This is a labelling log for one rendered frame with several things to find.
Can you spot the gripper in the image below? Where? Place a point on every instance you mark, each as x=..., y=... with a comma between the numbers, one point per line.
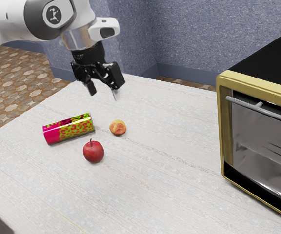
x=91, y=58

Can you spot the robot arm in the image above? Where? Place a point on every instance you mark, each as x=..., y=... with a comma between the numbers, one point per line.
x=33, y=22

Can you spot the pink and green carton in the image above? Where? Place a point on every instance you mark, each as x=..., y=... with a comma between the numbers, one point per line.
x=68, y=128

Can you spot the gold and black oven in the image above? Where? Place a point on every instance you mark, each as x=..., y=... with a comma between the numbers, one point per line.
x=260, y=126

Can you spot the red apple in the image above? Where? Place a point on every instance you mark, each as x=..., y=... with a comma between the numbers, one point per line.
x=93, y=151

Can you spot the yellow-red peach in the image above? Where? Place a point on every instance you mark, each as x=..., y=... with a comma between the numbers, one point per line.
x=117, y=127

